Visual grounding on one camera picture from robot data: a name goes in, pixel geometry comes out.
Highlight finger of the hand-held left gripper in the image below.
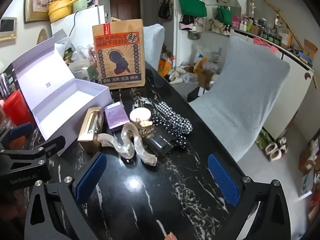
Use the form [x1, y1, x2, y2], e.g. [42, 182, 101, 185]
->
[0, 122, 34, 150]
[30, 135, 66, 160]

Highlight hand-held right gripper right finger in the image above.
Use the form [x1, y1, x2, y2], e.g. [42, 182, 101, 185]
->
[207, 154, 292, 240]

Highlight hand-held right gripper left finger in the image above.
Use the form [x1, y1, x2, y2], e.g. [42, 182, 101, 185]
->
[24, 152, 108, 240]

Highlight gold perfume box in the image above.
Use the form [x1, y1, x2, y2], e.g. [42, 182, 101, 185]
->
[77, 107, 104, 153]

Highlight pearl wavy hair clip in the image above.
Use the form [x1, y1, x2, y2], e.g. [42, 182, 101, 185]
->
[97, 123, 158, 166]

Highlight lavender gift box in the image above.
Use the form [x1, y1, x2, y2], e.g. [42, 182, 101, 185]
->
[11, 35, 112, 157]

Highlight small purple box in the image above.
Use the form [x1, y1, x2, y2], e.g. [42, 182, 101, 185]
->
[104, 102, 130, 132]

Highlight gold claw hair clip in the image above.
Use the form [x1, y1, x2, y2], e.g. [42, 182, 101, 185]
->
[135, 120, 155, 138]

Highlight pink round compact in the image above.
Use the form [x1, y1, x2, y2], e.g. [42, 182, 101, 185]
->
[129, 108, 152, 125]

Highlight black white checkered scrunchie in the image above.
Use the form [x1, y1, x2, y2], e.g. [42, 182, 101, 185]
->
[155, 101, 193, 133]

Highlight red plastic container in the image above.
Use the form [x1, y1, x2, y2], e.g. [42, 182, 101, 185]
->
[2, 90, 35, 128]

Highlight beige fluffy slippers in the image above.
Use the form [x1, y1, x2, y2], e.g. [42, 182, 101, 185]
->
[264, 137, 288, 162]

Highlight white green medicine box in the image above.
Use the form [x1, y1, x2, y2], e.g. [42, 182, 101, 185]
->
[72, 65, 98, 82]

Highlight green label jar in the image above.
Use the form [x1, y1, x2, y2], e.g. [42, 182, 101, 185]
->
[63, 49, 74, 65]

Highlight wide chair with grey cover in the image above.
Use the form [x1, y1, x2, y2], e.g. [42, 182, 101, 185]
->
[188, 36, 291, 163]

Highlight woven hand fan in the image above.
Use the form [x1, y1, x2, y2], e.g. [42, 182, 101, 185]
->
[37, 28, 52, 44]

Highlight cardboard box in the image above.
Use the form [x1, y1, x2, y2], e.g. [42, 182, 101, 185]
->
[197, 69, 215, 90]

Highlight printed brown paper bag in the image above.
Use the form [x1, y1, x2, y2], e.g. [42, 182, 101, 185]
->
[92, 19, 146, 90]

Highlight yellow plastic bag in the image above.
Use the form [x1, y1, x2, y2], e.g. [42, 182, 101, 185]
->
[194, 56, 208, 73]

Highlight white refrigerator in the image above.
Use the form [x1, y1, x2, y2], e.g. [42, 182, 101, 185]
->
[51, 5, 106, 46]

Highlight yellow pot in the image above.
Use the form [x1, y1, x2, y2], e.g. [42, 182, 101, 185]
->
[47, 0, 75, 23]

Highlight orange bag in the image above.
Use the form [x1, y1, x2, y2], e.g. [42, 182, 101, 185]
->
[158, 57, 173, 78]

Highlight pale green electric kettle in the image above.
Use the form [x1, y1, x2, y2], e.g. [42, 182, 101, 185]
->
[72, 0, 92, 13]

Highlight brown door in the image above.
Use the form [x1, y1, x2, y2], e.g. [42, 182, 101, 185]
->
[109, 0, 141, 22]

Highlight row of cosmetic bottles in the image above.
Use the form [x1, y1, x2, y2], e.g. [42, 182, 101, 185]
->
[231, 12, 293, 49]

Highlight black handbag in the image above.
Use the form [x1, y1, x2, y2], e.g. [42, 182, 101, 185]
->
[157, 0, 174, 19]

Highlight green tote bag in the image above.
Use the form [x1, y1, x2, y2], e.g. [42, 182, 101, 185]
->
[178, 0, 208, 18]

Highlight beige wall intercom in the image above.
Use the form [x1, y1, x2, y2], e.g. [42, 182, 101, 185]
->
[0, 17, 17, 40]

